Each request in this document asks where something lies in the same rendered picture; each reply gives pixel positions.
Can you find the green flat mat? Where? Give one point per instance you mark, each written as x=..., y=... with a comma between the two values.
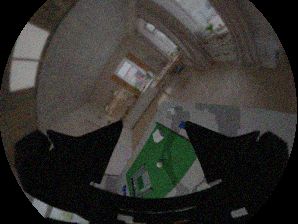
x=176, y=155

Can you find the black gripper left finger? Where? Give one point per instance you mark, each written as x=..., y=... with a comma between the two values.
x=92, y=151

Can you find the white golf ball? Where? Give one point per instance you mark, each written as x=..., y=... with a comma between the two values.
x=159, y=164

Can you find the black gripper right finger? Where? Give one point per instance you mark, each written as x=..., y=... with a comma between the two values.
x=215, y=151

